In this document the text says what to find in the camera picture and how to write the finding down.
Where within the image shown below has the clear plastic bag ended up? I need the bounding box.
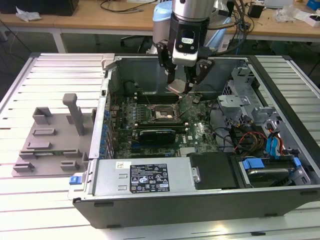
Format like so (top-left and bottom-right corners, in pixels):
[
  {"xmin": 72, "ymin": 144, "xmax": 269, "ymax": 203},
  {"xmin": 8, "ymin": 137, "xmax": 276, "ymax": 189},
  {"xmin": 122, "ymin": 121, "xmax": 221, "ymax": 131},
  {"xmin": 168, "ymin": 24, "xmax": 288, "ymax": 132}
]
[{"xmin": 273, "ymin": 4, "xmax": 298, "ymax": 24}]

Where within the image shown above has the white cardboard box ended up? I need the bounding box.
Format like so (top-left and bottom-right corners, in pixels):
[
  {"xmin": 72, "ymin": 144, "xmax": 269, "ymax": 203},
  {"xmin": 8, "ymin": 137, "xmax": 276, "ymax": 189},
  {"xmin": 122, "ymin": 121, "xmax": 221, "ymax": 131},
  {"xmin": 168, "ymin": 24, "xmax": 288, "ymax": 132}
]
[{"xmin": 293, "ymin": 10, "xmax": 320, "ymax": 28}]

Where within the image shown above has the blue flat wire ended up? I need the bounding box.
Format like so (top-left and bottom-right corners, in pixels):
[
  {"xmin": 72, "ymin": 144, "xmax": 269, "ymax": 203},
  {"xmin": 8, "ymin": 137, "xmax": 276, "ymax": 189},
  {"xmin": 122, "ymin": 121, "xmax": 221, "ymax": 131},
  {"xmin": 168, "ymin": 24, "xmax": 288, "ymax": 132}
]
[
  {"xmin": 272, "ymin": 135, "xmax": 282, "ymax": 158},
  {"xmin": 265, "ymin": 135, "xmax": 275, "ymax": 158}
]

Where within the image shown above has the silver CPU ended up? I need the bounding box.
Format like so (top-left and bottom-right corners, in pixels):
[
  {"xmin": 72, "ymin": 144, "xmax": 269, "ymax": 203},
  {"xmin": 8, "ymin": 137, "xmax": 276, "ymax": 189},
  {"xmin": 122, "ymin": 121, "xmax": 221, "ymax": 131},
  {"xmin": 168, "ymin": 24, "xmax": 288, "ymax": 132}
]
[{"xmin": 164, "ymin": 78, "xmax": 189, "ymax": 97}]

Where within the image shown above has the blue box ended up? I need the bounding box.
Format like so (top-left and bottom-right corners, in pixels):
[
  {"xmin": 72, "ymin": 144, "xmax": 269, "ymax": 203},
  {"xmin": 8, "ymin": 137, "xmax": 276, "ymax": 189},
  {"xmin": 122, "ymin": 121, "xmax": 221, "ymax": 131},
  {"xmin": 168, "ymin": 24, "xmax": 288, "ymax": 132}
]
[{"xmin": 306, "ymin": 0, "xmax": 320, "ymax": 12}]

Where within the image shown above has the green motherboard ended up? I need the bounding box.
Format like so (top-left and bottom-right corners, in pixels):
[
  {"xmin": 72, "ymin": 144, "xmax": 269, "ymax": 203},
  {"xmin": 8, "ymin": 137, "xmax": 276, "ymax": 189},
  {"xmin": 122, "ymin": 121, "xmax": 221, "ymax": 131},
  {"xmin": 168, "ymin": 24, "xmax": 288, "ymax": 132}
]
[{"xmin": 107, "ymin": 92, "xmax": 221, "ymax": 160}]

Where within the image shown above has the black graphics card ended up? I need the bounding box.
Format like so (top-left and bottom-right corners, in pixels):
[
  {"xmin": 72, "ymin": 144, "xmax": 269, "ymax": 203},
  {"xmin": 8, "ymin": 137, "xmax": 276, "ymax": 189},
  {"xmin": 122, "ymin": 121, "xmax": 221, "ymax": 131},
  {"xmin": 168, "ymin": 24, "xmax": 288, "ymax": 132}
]
[{"xmin": 138, "ymin": 128, "xmax": 177, "ymax": 146}]

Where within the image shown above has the blue disk carrier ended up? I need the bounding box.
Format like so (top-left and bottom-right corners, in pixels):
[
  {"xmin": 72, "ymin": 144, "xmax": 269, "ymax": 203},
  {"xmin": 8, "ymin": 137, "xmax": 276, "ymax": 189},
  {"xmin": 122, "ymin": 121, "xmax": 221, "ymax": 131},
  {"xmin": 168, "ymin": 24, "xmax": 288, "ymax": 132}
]
[{"xmin": 238, "ymin": 157, "xmax": 302, "ymax": 188}]

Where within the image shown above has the black chair base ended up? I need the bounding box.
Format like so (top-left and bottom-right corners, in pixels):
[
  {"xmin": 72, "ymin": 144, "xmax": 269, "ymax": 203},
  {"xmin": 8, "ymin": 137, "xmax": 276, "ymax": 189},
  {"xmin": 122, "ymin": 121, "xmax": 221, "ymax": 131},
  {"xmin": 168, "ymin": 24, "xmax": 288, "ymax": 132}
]
[{"xmin": 120, "ymin": 34, "xmax": 153, "ymax": 55}]

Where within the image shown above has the large black box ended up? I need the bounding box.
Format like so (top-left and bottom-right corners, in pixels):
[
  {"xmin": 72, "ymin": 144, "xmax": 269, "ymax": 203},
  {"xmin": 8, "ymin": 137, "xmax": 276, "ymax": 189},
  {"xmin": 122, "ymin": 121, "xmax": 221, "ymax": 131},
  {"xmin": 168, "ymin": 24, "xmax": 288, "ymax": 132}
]
[{"xmin": 0, "ymin": 0, "xmax": 80, "ymax": 16}]

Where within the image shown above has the small black box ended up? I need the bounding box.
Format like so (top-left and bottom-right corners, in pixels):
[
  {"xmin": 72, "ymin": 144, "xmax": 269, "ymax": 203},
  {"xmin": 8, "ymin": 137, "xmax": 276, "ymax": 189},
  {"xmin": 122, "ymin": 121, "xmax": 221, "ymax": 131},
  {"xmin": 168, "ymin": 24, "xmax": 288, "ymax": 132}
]
[{"xmin": 247, "ymin": 4, "xmax": 265, "ymax": 19}]

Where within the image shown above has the orange power wire bundle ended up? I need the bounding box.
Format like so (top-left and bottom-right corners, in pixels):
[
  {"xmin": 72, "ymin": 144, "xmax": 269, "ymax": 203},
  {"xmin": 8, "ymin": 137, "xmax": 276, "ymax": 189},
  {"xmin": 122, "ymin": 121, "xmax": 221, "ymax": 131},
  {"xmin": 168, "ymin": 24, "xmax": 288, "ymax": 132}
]
[{"xmin": 234, "ymin": 131, "xmax": 268, "ymax": 154}]

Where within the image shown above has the CPU socket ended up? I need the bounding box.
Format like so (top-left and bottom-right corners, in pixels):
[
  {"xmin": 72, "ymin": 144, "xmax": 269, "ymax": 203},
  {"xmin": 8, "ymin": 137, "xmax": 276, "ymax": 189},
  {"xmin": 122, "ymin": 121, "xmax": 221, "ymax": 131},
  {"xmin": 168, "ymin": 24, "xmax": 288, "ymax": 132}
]
[{"xmin": 149, "ymin": 104, "xmax": 180, "ymax": 122}]

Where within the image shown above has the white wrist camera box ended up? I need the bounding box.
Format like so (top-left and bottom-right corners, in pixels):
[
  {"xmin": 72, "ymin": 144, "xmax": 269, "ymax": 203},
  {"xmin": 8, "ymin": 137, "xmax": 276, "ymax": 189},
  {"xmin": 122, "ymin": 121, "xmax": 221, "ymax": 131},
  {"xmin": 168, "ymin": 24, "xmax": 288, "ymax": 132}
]
[{"xmin": 171, "ymin": 23, "xmax": 201, "ymax": 67}]

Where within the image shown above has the black RAM slot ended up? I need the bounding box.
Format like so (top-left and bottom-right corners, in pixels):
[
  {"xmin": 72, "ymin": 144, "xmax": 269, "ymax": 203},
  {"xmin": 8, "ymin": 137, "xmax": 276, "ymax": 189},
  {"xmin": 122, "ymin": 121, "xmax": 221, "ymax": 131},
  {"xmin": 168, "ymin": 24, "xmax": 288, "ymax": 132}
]
[
  {"xmin": 136, "ymin": 97, "xmax": 181, "ymax": 105},
  {"xmin": 134, "ymin": 121, "xmax": 185, "ymax": 127},
  {"xmin": 134, "ymin": 91, "xmax": 182, "ymax": 99},
  {"xmin": 134, "ymin": 124, "xmax": 189, "ymax": 133}
]

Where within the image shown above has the grey metal drive cage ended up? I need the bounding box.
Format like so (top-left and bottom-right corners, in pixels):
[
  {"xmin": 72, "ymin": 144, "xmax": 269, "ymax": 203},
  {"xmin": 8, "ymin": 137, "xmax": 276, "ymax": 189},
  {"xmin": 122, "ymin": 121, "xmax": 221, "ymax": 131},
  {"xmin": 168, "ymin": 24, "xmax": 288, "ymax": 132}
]
[{"xmin": 216, "ymin": 63, "xmax": 278, "ymax": 126}]

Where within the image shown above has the white flat device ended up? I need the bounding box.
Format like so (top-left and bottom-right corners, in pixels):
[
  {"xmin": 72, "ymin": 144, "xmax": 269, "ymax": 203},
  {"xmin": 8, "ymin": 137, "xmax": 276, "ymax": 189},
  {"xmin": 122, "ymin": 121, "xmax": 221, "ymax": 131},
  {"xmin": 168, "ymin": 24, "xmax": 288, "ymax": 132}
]
[{"xmin": 263, "ymin": 0, "xmax": 293, "ymax": 8}]

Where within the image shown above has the silver power supply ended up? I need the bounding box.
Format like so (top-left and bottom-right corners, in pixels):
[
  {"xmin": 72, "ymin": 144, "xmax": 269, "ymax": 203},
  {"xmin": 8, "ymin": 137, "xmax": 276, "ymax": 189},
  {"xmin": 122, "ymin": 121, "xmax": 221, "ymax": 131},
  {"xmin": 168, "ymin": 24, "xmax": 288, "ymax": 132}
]
[{"xmin": 92, "ymin": 157, "xmax": 201, "ymax": 198}]

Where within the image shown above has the black plastic shroud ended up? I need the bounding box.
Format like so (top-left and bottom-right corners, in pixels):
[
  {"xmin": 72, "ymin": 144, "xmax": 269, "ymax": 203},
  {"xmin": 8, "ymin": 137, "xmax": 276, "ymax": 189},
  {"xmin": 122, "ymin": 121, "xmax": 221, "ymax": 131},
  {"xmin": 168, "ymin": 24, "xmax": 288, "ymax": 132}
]
[{"xmin": 187, "ymin": 152, "xmax": 238, "ymax": 191}]

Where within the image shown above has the grey parts rack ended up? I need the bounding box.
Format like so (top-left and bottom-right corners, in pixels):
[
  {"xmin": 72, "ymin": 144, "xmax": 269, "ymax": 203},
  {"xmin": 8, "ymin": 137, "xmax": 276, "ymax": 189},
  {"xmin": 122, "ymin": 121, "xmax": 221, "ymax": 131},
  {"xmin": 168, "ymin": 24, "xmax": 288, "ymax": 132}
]
[{"xmin": 11, "ymin": 93, "xmax": 97, "ymax": 178}]

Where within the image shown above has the grey plastic bracket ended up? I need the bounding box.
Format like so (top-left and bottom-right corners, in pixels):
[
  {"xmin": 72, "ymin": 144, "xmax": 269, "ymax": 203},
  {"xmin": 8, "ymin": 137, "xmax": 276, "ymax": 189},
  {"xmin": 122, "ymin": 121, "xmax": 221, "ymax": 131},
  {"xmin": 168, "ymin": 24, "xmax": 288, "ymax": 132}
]
[{"xmin": 101, "ymin": 53, "xmax": 117, "ymax": 71}]

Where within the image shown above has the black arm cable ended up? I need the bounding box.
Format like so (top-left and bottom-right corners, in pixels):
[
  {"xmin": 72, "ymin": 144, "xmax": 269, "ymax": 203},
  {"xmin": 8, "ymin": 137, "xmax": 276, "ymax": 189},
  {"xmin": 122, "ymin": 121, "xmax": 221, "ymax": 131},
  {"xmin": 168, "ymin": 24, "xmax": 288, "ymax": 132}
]
[{"xmin": 207, "ymin": 0, "xmax": 251, "ymax": 55}]

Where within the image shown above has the crumpled white paper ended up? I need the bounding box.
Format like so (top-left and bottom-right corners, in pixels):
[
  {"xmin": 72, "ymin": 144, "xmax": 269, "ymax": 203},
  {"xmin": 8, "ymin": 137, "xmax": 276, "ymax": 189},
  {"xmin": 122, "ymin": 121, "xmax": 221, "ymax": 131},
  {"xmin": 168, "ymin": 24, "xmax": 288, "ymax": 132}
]
[{"xmin": 16, "ymin": 6, "xmax": 42, "ymax": 23}]

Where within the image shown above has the wooden desk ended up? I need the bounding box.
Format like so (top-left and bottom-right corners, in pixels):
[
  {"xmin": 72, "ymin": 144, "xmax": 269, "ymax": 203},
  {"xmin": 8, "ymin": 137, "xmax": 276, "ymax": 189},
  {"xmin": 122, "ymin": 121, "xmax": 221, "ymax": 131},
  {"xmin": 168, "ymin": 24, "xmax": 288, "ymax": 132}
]
[{"xmin": 0, "ymin": 0, "xmax": 320, "ymax": 43}]

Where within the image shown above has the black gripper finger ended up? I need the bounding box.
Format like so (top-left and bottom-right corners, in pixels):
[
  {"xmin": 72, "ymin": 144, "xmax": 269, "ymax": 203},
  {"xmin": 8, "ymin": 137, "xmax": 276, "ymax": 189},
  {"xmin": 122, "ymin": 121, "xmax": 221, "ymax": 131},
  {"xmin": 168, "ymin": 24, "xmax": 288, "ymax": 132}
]
[
  {"xmin": 184, "ymin": 58, "xmax": 216, "ymax": 95},
  {"xmin": 156, "ymin": 39, "xmax": 179, "ymax": 85}
]

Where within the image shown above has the open black PC case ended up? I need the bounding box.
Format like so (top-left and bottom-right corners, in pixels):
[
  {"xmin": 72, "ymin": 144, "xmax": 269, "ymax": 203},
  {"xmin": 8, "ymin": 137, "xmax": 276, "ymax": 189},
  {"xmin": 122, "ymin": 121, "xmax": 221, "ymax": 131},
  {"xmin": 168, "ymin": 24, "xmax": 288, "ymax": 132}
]
[{"xmin": 67, "ymin": 53, "xmax": 320, "ymax": 230}]

